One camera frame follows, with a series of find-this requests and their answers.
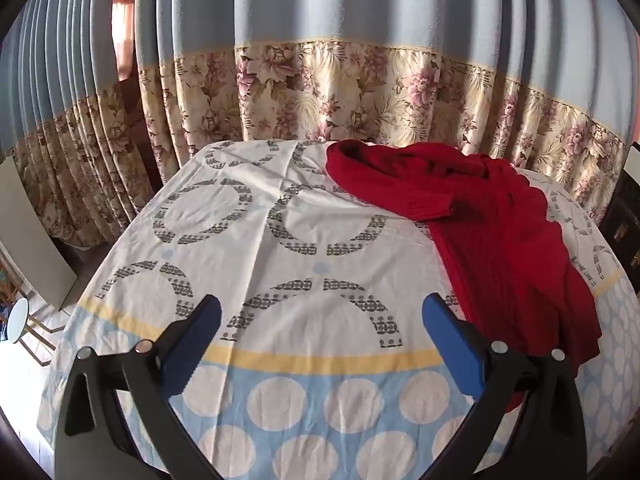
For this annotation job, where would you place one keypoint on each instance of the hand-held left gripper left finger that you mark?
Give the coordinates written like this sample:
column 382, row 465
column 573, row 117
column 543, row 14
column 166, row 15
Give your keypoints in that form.
column 192, row 345

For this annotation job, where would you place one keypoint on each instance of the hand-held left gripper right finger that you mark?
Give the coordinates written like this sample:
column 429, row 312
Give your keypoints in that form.
column 450, row 345

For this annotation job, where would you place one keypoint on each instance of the red knit sweater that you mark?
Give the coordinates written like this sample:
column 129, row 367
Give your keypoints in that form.
column 490, row 240

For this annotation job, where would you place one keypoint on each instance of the white printed bedsheet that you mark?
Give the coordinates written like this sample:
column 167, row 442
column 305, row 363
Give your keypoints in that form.
column 300, row 210

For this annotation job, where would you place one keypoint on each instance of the white round stool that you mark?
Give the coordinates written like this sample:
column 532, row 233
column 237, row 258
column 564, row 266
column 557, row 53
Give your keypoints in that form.
column 19, row 320

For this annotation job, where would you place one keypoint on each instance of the white board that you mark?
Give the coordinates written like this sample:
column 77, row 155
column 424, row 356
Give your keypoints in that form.
column 35, row 230

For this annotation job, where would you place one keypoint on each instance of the dark cabinet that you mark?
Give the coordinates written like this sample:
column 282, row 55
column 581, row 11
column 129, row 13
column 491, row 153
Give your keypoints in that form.
column 625, row 230

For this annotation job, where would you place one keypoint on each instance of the blue curtain with floral hem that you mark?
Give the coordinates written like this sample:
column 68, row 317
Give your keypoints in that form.
column 60, row 85
column 350, row 20

